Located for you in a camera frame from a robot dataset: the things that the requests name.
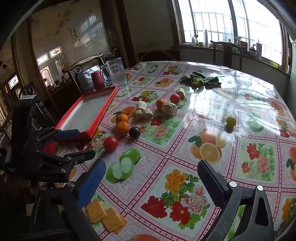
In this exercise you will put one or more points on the yellow green fruit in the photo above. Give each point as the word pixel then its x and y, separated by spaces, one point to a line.
pixel 230 121

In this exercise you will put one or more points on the white canister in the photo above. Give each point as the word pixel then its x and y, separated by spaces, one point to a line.
pixel 258 52

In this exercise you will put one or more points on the orange yellow fruit wedge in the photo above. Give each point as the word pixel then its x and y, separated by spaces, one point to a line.
pixel 128 111

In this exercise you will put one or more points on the small bottle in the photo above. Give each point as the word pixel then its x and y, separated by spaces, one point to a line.
pixel 193 39

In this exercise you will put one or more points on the orange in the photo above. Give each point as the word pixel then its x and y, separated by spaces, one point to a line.
pixel 122 118
pixel 122 128

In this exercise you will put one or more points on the small beige root chunk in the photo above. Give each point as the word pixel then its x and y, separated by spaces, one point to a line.
pixel 180 92

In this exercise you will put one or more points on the green leafy vegetable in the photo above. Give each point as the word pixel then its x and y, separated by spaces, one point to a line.
pixel 208 82

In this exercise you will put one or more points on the yellow square cracker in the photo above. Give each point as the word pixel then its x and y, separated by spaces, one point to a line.
pixel 113 220
pixel 95 211

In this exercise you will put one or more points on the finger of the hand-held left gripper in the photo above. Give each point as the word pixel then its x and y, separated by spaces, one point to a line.
pixel 68 134
pixel 79 157

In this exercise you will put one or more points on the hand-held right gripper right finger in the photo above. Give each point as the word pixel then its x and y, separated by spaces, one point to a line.
pixel 214 190

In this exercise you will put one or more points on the orange tangerine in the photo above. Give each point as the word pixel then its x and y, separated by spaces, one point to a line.
pixel 160 103

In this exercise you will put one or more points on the large beige root chunk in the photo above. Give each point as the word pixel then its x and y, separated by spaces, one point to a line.
pixel 169 109

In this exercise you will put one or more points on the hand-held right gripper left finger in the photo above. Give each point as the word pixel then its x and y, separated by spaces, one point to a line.
pixel 96 178

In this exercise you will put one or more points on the dark purple plum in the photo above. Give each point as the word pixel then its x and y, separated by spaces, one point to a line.
pixel 134 132

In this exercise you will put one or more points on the metal kettle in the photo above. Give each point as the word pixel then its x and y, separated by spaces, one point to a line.
pixel 252 50

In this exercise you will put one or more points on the red tomato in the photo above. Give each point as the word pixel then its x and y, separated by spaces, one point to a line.
pixel 111 143
pixel 175 98

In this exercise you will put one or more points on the clear glass mug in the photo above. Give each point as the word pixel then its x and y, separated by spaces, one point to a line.
pixel 116 74

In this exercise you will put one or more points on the red thermos bottle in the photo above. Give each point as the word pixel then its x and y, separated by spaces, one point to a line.
pixel 98 81

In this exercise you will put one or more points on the rounded beige root chunk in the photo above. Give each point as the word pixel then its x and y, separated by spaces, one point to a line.
pixel 147 113

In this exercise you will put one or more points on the tall white bottle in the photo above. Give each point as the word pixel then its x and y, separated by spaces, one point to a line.
pixel 206 38

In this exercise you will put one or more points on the round-back wooden chair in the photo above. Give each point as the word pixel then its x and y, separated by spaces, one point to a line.
pixel 156 54

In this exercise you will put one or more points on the fish wall ornament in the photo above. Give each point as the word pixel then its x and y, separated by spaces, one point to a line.
pixel 74 35

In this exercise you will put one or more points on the black speckled side table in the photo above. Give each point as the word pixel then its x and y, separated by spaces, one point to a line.
pixel 86 76

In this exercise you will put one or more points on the red tray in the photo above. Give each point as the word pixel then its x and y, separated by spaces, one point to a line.
pixel 87 111

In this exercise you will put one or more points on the small pale root piece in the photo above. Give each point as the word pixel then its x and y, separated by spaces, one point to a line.
pixel 138 114

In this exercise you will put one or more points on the dark wooden chair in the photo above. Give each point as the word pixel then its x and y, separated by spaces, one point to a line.
pixel 227 45

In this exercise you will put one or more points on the large barred window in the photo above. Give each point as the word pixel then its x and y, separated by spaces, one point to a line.
pixel 231 20

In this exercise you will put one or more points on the floral plastic tablecloth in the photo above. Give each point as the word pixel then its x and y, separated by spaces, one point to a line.
pixel 208 104

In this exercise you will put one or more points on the dark wooden cabinet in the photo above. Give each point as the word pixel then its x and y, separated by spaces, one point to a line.
pixel 62 92

